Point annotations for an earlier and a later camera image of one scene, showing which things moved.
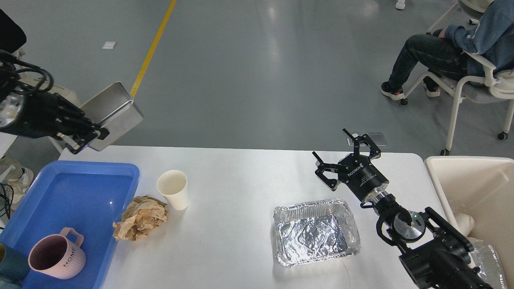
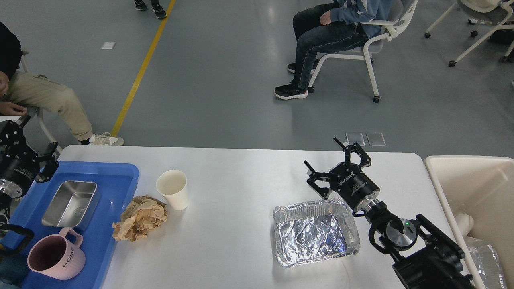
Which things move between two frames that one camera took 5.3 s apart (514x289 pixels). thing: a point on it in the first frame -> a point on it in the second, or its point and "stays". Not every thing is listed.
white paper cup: (173, 184) stays
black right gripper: (356, 171) -> (347, 179)
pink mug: (59, 256) stays
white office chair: (496, 86) -> (402, 13)
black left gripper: (45, 114) -> (19, 164)
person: (12, 35) -> (19, 90)
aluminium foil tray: (315, 231) stays
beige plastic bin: (482, 187) stays
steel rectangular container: (113, 108) -> (73, 205)
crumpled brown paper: (143, 214) stays
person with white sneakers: (400, 4) -> (160, 12)
